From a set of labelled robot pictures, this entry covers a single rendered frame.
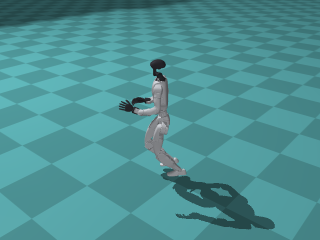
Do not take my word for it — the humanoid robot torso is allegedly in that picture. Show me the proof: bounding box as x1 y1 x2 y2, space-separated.
151 76 170 126

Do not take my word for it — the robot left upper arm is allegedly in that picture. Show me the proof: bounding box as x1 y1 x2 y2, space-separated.
153 84 163 115

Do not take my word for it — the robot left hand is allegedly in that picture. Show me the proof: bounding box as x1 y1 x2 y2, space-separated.
119 100 139 115

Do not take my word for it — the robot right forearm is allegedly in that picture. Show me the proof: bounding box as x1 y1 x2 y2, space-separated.
146 96 154 104

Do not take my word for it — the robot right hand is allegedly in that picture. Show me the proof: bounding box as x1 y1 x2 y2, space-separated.
131 97 151 105

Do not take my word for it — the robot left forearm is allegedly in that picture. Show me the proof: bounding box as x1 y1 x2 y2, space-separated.
134 107 157 116

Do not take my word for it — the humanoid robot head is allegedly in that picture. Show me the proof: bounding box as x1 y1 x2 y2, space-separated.
150 59 166 82

